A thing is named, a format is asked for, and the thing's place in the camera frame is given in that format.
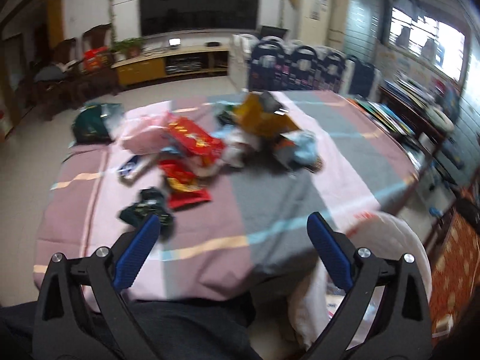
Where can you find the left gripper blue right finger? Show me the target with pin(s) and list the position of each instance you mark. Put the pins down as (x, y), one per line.
(334, 250)

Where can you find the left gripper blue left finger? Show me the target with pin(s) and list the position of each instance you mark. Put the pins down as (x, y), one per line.
(131, 251)

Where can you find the dark green wrapper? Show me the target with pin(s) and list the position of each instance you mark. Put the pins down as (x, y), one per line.
(151, 201)

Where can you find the white blue toothpaste box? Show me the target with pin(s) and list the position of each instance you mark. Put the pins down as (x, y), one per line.
(133, 169)

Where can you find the red snack wrapper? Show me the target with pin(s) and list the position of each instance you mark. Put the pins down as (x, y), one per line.
(184, 186)

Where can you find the light blue plastic wrapper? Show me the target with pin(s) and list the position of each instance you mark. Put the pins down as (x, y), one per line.
(296, 150)

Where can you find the pink plastic bag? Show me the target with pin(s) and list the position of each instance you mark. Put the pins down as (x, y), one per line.
(148, 134)

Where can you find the yellow snack bag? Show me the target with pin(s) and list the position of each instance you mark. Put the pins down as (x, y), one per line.
(262, 115)

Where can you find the red Chunghwa cigarette carton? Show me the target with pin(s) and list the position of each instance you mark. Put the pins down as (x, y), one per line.
(193, 141)

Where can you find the white plastic trash bag bin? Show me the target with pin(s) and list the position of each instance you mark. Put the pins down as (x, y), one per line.
(386, 313)

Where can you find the person's dark jeans legs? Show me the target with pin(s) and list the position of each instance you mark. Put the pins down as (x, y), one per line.
(188, 329)

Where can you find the striped pink grey tablecloth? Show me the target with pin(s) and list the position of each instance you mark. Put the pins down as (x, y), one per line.
(254, 225)

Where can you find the stack of children's books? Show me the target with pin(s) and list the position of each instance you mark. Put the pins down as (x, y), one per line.
(382, 115)

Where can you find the green tissue box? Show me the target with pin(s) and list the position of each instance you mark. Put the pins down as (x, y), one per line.
(98, 123)

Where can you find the dark wooden side table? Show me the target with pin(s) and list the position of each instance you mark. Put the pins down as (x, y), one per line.
(411, 109)

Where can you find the grey round cushion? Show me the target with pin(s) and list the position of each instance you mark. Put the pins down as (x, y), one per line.
(439, 120)

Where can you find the dark wooden armchair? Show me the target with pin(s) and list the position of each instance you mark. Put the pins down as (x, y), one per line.
(79, 70)

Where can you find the blue white baby playpen fence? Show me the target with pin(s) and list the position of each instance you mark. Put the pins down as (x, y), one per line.
(271, 64)

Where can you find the red gift box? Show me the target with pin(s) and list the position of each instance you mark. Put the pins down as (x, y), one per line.
(95, 59)

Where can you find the yellow wooden TV cabinet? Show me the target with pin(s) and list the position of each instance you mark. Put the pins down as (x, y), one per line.
(187, 61)

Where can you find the potted green plant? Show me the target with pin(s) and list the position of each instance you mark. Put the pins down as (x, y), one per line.
(129, 47)

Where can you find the window with bars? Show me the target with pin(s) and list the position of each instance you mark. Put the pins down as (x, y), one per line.
(433, 41)

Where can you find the white standing air conditioner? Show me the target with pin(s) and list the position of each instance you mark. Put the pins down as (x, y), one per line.
(313, 23)

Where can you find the large black television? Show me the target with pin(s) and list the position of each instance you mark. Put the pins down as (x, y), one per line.
(166, 16)

